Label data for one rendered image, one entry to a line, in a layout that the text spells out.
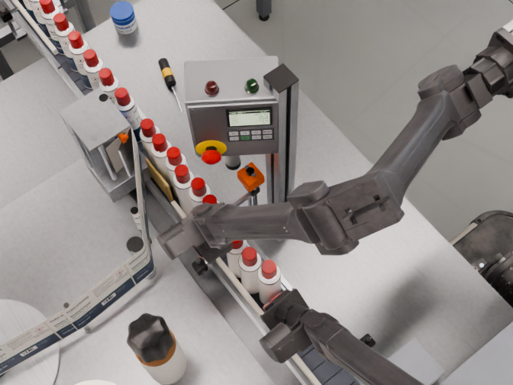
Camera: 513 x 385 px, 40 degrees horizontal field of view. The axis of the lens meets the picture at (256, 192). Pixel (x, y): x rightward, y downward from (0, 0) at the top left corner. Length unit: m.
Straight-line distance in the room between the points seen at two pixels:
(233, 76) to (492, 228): 1.51
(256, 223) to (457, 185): 1.80
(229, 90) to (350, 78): 1.88
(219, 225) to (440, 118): 0.43
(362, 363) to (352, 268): 0.53
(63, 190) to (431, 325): 0.99
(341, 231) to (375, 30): 2.30
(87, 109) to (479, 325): 1.06
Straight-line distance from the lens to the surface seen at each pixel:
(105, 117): 1.64
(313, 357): 1.65
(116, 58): 2.14
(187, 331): 1.68
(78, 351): 1.72
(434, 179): 2.87
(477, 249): 2.51
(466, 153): 2.96
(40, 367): 1.72
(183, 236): 1.38
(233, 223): 1.22
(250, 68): 1.26
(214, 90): 1.22
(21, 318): 1.77
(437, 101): 1.22
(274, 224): 1.11
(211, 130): 1.29
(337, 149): 1.92
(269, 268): 1.49
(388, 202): 0.99
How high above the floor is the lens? 2.49
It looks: 63 degrees down
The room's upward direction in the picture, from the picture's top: 4 degrees counter-clockwise
